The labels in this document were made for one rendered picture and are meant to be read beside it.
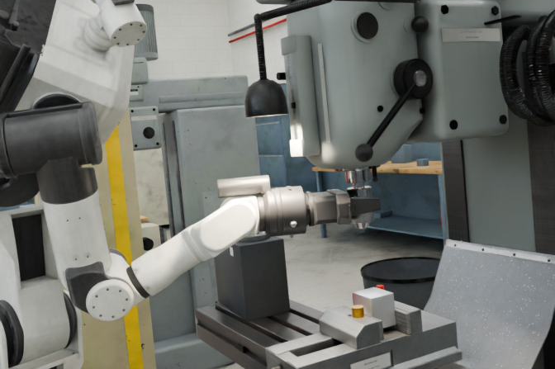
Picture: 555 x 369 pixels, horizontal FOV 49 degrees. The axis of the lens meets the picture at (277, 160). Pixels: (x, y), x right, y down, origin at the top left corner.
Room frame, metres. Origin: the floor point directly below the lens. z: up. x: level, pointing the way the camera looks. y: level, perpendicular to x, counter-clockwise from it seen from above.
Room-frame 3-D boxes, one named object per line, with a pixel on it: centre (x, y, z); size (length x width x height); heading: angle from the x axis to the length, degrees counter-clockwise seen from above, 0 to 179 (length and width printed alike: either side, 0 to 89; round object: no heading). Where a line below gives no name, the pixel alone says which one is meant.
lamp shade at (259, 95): (1.03, 0.01, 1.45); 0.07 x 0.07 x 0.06
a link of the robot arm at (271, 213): (1.12, 0.06, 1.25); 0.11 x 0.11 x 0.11; 6
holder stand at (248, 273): (1.59, 0.10, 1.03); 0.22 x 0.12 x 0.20; 24
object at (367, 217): (1.13, -0.15, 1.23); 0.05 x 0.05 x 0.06
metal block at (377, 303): (1.12, -0.15, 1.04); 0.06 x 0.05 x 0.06; 27
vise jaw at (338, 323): (1.09, -0.10, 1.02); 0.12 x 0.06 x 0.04; 27
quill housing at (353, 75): (1.13, -0.15, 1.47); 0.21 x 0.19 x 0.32; 30
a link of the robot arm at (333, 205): (1.12, -0.06, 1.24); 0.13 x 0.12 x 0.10; 6
